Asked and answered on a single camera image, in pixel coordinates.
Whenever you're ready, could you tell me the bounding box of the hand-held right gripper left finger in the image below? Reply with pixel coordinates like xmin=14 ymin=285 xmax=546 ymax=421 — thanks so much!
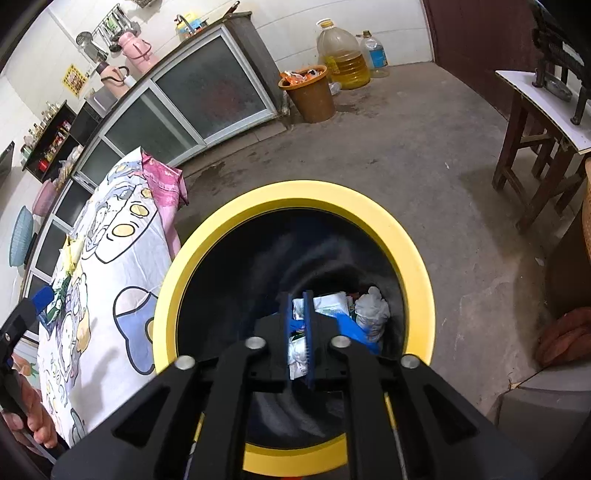
xmin=51 ymin=292 xmax=297 ymax=480

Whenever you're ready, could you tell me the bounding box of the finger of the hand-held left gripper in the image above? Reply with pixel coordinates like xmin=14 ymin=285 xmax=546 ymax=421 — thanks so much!
xmin=0 ymin=286 xmax=54 ymax=367

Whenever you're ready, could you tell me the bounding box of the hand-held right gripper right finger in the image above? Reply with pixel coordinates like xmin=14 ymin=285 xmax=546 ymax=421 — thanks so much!
xmin=302 ymin=290 xmax=542 ymax=480

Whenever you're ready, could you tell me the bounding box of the white plastic bag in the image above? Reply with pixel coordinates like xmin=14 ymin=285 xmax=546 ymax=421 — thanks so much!
xmin=314 ymin=291 xmax=354 ymax=320

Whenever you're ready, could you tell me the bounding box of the grey white paper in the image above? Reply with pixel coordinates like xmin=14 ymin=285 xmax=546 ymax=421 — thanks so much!
xmin=355 ymin=286 xmax=391 ymax=345

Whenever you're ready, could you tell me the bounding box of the yellow rimmed black trash bin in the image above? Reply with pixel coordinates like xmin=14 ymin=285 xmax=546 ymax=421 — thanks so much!
xmin=152 ymin=181 xmax=435 ymax=476

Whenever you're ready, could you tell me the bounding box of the person's left hand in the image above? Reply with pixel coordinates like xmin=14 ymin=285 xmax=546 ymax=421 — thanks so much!
xmin=0 ymin=385 xmax=59 ymax=449

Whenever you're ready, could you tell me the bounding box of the green and white milk bag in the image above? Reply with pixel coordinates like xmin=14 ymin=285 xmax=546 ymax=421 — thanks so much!
xmin=44 ymin=272 xmax=77 ymax=325

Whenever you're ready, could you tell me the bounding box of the crumpled yellow wrapper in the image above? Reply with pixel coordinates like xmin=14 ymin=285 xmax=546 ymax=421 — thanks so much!
xmin=60 ymin=235 xmax=86 ymax=274

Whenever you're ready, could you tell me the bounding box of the blue plastic basket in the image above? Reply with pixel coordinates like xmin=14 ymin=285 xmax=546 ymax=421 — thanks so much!
xmin=9 ymin=205 xmax=36 ymax=269

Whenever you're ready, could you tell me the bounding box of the pink plastic basin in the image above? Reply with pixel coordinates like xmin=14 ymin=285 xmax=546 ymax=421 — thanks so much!
xmin=34 ymin=180 xmax=57 ymax=217

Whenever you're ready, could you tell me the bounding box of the cartoon printed tablecloth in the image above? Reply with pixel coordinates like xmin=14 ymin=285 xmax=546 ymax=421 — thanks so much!
xmin=37 ymin=147 xmax=174 ymax=447

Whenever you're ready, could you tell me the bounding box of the clear bag of food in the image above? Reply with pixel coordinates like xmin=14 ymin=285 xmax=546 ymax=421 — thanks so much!
xmin=55 ymin=145 xmax=84 ymax=186

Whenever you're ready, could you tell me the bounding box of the steel range hood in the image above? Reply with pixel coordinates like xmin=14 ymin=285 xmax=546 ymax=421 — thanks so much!
xmin=0 ymin=142 xmax=15 ymax=186

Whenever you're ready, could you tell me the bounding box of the black corner shelf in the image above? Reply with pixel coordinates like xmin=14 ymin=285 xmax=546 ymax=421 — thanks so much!
xmin=21 ymin=102 xmax=77 ymax=184

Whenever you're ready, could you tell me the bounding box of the pink printed cloth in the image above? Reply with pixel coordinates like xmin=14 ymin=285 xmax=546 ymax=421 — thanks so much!
xmin=141 ymin=150 xmax=190 ymax=256

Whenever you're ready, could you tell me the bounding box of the row of condiment bottles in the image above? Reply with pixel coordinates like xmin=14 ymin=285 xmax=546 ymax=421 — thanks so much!
xmin=23 ymin=100 xmax=64 ymax=153

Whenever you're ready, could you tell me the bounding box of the orange waste bucket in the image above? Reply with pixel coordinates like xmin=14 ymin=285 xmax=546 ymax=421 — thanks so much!
xmin=278 ymin=65 xmax=337 ymax=123

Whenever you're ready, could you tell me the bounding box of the glass door kitchen cabinet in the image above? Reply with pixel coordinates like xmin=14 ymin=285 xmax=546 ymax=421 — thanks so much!
xmin=21 ymin=11 xmax=290 ymax=297

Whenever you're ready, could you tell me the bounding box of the grey box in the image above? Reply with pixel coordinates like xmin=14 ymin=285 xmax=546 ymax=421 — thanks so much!
xmin=498 ymin=364 xmax=591 ymax=446

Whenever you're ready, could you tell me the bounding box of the large cooking oil bottle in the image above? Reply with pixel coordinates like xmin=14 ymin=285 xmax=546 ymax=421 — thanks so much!
xmin=316 ymin=18 xmax=372 ymax=91

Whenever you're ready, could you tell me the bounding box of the metal strainer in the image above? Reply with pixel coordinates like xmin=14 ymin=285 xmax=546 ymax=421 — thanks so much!
xmin=76 ymin=31 xmax=110 ymax=64

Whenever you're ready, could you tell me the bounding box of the pink thermos with red lid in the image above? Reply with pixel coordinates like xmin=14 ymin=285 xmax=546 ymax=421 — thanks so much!
xmin=117 ymin=31 xmax=153 ymax=73

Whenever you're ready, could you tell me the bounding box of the clear water bottle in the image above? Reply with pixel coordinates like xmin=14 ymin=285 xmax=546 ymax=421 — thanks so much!
xmin=355 ymin=30 xmax=391 ymax=79

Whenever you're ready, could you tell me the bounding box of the rack of hanging utensils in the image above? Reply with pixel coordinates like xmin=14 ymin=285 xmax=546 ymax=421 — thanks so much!
xmin=92 ymin=4 xmax=142 ymax=52

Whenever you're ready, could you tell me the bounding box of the wooden stool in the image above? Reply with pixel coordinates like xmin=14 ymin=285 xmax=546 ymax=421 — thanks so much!
xmin=492 ymin=88 xmax=587 ymax=232

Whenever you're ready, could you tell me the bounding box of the white board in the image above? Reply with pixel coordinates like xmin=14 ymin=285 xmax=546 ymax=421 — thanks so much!
xmin=495 ymin=69 xmax=591 ymax=153

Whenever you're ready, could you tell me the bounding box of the dark brown door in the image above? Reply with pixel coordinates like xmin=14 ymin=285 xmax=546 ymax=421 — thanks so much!
xmin=422 ymin=0 xmax=550 ymax=85

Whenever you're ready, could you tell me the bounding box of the black cast iron machine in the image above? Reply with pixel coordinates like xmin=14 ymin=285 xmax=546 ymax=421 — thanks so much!
xmin=529 ymin=0 xmax=591 ymax=126

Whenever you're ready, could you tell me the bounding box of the yellow wall poster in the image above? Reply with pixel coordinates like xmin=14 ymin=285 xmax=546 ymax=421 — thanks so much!
xmin=61 ymin=64 xmax=89 ymax=97

